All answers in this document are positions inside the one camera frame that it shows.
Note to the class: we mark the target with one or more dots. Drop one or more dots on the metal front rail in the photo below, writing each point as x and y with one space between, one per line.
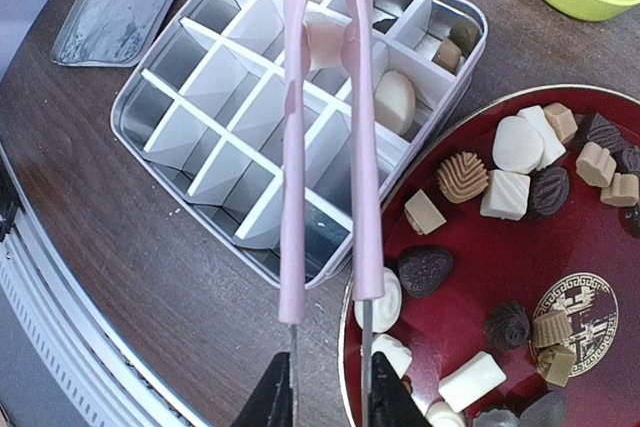
100 374

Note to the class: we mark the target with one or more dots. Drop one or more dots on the dark leaf chocolate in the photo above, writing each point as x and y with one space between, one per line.
548 192

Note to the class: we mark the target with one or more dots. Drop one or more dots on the tan fluted chocolate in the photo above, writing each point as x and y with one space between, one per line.
551 328

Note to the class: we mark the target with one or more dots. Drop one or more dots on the dark swirl chocolate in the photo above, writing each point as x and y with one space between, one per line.
507 326

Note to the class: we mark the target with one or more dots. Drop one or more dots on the white round swirl chocolate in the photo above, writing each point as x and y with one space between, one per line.
386 309

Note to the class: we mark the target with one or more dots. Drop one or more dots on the dark heart chocolate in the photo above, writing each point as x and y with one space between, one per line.
422 269

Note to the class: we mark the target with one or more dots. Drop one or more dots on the bunny tin lid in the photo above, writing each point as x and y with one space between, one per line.
108 33

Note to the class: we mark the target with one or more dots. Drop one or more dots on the white oval chocolate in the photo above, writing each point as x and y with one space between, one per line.
395 100

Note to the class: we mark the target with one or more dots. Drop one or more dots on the tan cube chocolate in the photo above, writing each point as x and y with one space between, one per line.
555 364

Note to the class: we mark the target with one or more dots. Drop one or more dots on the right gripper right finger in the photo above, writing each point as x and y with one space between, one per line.
390 404

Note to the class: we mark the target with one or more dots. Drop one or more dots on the round red tray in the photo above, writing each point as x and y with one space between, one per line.
584 258

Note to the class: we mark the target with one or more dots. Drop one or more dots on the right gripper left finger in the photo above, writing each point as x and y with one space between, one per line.
271 402

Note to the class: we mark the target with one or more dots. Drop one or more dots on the pink metal tongs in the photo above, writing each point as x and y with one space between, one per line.
356 56

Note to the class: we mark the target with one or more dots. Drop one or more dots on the white square chocolate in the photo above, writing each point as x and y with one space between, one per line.
471 381

